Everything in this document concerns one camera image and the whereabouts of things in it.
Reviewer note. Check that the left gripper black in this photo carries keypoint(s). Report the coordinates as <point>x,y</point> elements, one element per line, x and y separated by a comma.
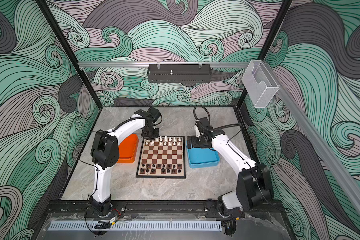
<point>156,135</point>

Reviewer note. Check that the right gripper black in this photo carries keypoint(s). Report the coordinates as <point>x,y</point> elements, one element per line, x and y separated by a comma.
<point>195,144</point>

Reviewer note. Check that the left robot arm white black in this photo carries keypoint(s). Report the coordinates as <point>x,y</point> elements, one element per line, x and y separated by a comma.
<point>105,153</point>

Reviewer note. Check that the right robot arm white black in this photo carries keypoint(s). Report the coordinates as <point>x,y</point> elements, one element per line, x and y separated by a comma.
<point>254,185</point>

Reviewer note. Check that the brown cream chess board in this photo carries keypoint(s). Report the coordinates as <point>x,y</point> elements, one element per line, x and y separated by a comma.
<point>162,157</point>

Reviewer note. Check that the blue plastic tray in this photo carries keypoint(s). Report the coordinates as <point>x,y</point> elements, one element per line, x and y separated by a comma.
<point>200,158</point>

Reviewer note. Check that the orange plastic tray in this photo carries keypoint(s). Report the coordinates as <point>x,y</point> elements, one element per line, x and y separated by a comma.
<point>128,149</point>

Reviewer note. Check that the clear acrylic wall holder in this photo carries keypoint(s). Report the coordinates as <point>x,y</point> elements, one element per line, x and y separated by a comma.
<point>260,83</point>

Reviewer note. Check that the aluminium rail back wall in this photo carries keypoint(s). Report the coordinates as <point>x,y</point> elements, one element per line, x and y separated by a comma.
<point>126,64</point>

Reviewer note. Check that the aluminium rail wall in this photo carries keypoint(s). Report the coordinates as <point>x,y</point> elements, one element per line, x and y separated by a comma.
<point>126,64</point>
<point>295,102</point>

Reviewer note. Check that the white slotted cable duct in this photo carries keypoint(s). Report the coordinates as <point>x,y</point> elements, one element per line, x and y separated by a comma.
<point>170,225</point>

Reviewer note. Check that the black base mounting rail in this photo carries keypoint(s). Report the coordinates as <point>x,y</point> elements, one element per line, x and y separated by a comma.
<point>207,208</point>

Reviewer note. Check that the aluminium rail right wall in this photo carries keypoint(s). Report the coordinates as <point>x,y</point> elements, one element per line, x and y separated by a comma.
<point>295,102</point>

